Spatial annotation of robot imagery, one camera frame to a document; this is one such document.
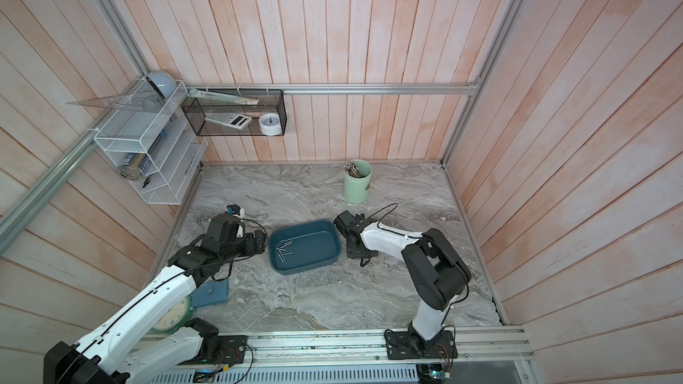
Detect teal plastic storage tray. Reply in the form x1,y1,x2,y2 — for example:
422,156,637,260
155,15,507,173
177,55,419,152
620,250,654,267
269,220,342,276

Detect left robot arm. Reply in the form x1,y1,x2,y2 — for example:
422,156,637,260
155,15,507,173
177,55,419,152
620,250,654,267
43,206,268,383

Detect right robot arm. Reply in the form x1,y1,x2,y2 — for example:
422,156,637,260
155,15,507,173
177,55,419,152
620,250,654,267
334,211,471,360

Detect removed screws on table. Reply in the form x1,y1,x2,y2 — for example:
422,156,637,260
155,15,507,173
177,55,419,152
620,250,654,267
359,261,379,284

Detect pile of silver screws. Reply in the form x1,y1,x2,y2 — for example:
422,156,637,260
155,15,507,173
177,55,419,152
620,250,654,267
276,242,293,262

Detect mint green cup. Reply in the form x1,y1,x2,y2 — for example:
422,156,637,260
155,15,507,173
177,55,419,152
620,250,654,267
343,159,373,204

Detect metal roll in rack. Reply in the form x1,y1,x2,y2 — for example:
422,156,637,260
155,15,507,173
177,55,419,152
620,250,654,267
118,153,153,181

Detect white calculator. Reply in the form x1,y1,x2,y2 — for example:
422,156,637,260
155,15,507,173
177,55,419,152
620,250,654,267
206,112,253,131

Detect white tape roll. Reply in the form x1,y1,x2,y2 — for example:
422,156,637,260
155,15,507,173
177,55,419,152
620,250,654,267
259,113,283,137

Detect green ruler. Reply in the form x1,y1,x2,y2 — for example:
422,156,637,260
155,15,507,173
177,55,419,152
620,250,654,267
187,88,259,106

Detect clear triangle ruler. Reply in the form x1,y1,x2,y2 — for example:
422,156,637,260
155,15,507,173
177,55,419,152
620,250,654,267
68,91,166,112

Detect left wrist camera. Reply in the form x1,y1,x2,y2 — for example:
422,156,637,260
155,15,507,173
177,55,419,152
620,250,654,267
226,204,245,220

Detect green wall clock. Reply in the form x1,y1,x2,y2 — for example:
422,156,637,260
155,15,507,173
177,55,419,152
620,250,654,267
150,295,195,334

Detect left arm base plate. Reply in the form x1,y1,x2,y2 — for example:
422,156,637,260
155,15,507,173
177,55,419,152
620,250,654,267
197,335,248,366

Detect black mesh wall basket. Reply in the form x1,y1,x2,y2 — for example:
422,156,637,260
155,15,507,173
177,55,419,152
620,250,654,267
181,88,288,137

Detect white wire shelf rack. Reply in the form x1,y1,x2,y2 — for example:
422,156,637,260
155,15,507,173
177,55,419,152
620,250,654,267
94,80,207,206

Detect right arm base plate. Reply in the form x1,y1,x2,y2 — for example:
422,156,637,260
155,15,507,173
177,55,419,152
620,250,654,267
383,329,458,360

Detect aluminium front rail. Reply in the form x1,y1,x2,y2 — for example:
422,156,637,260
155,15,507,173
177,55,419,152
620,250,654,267
247,326,535,367

